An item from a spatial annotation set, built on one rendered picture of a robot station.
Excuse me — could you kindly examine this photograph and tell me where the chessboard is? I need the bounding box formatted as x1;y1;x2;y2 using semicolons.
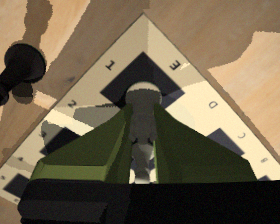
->
0;12;280;205

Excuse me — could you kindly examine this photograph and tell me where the white pawn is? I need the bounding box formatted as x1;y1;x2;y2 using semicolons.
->
132;142;154;183

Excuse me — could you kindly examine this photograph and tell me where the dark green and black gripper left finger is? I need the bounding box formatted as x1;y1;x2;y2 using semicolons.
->
28;103;133;183

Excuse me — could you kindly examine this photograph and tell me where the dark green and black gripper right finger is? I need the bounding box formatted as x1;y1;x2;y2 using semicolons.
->
153;103;258;183

